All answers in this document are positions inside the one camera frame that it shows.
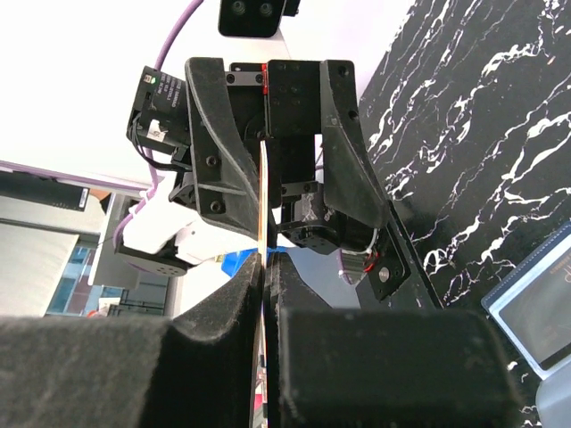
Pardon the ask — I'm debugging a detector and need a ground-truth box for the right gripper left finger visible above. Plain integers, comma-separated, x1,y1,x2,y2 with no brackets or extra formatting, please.
1,254,263,427

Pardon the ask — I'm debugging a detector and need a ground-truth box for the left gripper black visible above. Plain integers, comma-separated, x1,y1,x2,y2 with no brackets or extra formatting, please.
128,58,388,254

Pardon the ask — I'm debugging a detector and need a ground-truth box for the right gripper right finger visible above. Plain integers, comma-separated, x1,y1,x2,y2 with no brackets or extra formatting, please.
266,253,521,427

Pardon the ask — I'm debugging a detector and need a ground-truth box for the orange gold credit card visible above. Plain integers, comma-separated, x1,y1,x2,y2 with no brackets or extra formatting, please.
252,140,269,427

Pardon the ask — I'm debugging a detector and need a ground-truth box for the blue leather card holder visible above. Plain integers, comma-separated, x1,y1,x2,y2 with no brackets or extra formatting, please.
481,220,571,428

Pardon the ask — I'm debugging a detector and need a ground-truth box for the black VIP card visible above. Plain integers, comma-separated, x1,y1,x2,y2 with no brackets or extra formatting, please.
500,262,570,370

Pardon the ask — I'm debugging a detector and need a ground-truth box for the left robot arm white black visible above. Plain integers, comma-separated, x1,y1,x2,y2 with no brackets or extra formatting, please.
113,58,388,276

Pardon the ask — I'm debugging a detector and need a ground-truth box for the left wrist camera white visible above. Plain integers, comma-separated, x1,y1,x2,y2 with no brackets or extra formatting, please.
218,0,301,58

